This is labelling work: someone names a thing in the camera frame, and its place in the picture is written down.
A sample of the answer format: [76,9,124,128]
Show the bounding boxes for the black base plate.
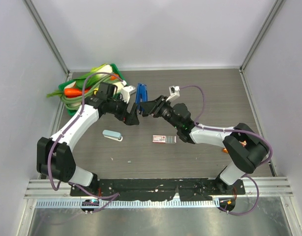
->
[83,178,245,202]

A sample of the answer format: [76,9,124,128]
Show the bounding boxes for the green toy long beans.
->
[59,75,113,111]

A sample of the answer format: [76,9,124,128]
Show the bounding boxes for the red white staple box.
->
[152,135,177,144]

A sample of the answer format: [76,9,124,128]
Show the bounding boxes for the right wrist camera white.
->
[166,86,180,102]

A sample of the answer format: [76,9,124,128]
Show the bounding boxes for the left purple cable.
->
[49,72,124,214]

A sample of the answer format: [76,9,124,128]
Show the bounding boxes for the purple cable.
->
[49,72,124,214]
[178,85,273,215]

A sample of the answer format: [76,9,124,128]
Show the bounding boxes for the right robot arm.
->
[140,95,270,194]

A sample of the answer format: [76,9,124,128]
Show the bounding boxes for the green plastic tray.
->
[51,63,125,116]

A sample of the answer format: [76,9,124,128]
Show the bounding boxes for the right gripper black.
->
[140,95,181,130]

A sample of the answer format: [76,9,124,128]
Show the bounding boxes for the white toy radish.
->
[64,81,76,89]

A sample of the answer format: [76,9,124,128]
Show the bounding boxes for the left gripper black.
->
[107,94,140,125]

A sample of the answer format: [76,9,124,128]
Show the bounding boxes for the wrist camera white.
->
[121,86,136,103]
[166,86,180,102]

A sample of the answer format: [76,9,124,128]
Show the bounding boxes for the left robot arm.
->
[36,82,139,196]

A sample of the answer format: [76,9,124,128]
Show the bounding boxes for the green white toy bok choy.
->
[75,64,114,89]

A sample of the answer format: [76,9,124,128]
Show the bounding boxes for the white slotted cable duct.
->
[35,198,219,209]

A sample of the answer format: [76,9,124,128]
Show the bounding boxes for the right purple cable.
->
[178,85,273,215]

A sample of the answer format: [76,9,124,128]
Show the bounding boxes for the light blue small stapler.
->
[102,130,123,142]

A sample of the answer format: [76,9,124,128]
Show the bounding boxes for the small orange toy carrot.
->
[110,73,121,81]

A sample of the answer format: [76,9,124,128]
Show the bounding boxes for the colourful candy bag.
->
[222,141,247,153]

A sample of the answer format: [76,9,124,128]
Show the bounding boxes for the yellow white toy cabbage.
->
[93,81,127,95]

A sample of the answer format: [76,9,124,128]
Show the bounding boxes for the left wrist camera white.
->
[121,86,136,103]

